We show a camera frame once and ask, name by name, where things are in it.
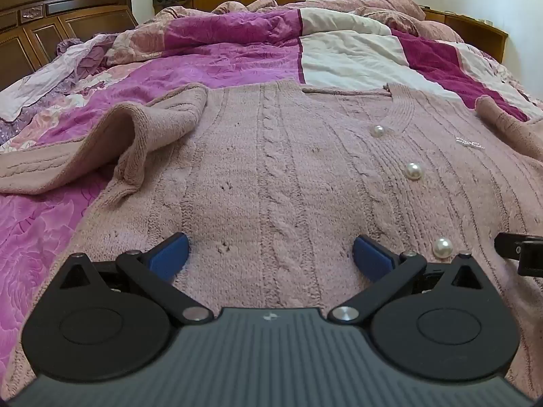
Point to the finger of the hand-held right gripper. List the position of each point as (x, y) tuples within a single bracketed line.
[(519, 248)]

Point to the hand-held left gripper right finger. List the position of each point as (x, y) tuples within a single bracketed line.
[(373, 256)]

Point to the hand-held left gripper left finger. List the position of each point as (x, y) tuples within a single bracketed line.
[(169, 256)]

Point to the pink knit cardigan sweater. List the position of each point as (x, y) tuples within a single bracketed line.
[(297, 169)]

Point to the purple and white patchwork quilt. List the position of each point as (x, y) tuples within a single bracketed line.
[(237, 63)]

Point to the lavender floral bed sheet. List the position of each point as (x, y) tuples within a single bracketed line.
[(63, 76)]

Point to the low wooden cabinet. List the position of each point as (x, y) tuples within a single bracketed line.
[(471, 29)]

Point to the pink fleece blanket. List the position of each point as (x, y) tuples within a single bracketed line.
[(394, 6)]

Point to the carved wooden headboard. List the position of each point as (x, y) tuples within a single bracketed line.
[(55, 17)]

